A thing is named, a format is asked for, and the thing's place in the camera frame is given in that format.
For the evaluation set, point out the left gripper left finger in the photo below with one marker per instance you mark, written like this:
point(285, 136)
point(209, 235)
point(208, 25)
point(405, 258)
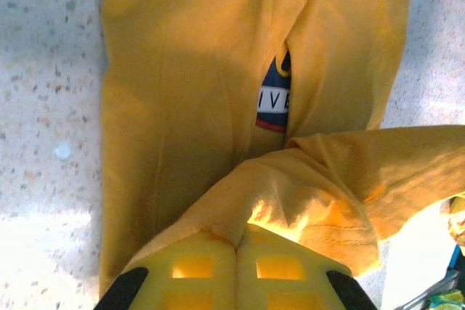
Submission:
point(189, 288)

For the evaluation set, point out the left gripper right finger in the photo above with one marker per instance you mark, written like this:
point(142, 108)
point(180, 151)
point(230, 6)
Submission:
point(290, 288)

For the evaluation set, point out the green Fox's candy bag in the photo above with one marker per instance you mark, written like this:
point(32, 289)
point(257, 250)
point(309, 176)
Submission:
point(448, 300)

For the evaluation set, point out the aluminium front rail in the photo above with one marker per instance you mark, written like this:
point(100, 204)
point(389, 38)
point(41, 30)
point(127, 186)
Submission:
point(432, 293)

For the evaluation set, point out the yellow t-shirt with print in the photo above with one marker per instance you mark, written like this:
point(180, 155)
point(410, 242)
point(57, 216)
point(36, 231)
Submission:
point(189, 88)

